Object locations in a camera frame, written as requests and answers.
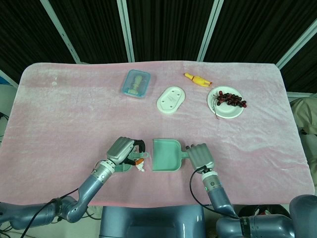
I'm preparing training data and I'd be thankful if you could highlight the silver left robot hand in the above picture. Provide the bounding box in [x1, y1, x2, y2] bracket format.
[106, 136, 147, 167]

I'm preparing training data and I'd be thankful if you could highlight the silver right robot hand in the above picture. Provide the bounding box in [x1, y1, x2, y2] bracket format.
[185, 143, 215, 172]

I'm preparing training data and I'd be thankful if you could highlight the green hand broom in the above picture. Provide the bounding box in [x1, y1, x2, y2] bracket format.
[114, 151, 151, 173]

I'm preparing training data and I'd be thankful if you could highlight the green dustpan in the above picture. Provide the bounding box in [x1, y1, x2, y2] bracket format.
[151, 138, 190, 173]

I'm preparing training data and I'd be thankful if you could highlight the white round plate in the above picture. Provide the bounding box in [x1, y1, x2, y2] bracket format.
[207, 86, 245, 120]

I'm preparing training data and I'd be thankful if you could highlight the pink velvet tablecloth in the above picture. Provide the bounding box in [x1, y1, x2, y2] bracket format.
[0, 60, 316, 207]

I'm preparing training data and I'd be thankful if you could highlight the white oval plastic dish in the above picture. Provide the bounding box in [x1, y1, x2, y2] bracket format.
[156, 86, 186, 116]

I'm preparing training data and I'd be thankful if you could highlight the dark red grape bunch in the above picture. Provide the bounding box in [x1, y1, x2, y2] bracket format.
[211, 91, 248, 120]

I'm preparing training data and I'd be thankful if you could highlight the beige toy inside container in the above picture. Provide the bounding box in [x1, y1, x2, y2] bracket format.
[126, 75, 145, 95]

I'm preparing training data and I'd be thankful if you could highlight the clear container with blue lid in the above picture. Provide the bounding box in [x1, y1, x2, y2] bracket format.
[120, 69, 152, 99]

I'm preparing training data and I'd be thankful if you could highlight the yellow rubber chicken toy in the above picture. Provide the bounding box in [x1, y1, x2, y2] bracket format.
[183, 72, 213, 88]

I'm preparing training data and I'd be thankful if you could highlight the blue-grey robot torso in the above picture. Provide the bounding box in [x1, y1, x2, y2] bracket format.
[99, 205, 207, 238]

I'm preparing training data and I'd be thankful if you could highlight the beige fabric bundle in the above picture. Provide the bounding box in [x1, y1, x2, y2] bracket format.
[289, 97, 317, 136]

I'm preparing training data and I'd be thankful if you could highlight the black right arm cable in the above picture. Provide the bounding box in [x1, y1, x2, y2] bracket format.
[189, 165, 240, 220]

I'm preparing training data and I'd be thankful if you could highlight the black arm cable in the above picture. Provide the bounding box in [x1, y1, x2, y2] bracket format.
[189, 165, 240, 220]
[23, 187, 84, 230]

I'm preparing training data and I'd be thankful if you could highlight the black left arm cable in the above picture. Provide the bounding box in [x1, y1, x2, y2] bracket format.
[23, 187, 84, 230]

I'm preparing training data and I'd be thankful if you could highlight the black velcro strap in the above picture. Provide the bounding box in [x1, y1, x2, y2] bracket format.
[54, 197, 64, 220]
[238, 216, 250, 238]

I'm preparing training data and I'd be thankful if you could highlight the white partition post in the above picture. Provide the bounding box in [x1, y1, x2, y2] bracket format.
[276, 24, 317, 69]
[40, 0, 82, 64]
[197, 0, 224, 62]
[117, 0, 136, 62]

